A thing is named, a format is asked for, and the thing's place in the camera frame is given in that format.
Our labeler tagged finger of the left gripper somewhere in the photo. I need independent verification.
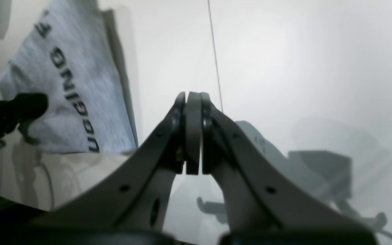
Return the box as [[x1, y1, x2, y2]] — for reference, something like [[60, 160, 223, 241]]
[[0, 93, 48, 149]]

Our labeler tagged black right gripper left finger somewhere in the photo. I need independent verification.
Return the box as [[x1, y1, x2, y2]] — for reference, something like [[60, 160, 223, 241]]
[[33, 92, 202, 231]]

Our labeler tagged grey T-shirt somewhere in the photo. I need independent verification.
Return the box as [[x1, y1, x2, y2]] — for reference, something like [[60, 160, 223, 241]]
[[0, 0, 137, 154]]

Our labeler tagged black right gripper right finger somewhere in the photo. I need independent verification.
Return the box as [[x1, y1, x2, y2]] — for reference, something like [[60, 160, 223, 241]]
[[200, 93, 374, 239]]

